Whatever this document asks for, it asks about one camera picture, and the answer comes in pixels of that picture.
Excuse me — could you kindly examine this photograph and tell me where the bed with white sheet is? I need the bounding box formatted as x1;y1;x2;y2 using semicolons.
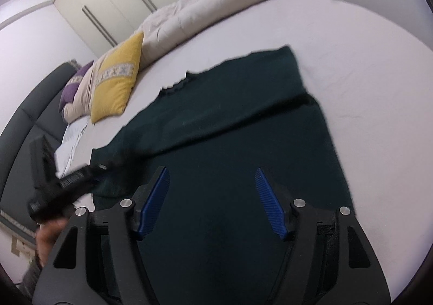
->
54;0;433;305

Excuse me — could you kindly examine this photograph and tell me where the purple pillow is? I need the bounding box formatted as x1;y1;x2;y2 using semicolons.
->
59;60;94;113

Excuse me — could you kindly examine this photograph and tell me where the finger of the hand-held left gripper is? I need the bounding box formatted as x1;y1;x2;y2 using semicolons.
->
88;149;137;181

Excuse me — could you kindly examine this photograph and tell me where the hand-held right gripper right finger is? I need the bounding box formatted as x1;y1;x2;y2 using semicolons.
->
254;167;393;305

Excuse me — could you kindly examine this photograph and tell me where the person's left hand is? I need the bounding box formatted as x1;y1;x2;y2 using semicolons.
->
35;216;69;270

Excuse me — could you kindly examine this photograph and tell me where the white folded cloth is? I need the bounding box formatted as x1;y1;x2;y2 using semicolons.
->
54;121;93;180

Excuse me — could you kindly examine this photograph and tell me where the beige duvet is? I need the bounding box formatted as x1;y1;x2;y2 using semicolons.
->
63;0;320;123

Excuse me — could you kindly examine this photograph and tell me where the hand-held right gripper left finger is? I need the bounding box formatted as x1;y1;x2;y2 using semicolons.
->
32;166;170;305

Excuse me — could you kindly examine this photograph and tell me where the dark grey headboard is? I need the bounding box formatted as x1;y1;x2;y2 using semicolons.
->
0;62;77;234

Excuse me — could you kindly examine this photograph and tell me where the dark green sweater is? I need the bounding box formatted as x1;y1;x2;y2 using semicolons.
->
91;45;356;305

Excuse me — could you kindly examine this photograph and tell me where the yellow patterned pillow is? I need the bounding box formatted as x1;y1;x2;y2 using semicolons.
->
91;31;145;124

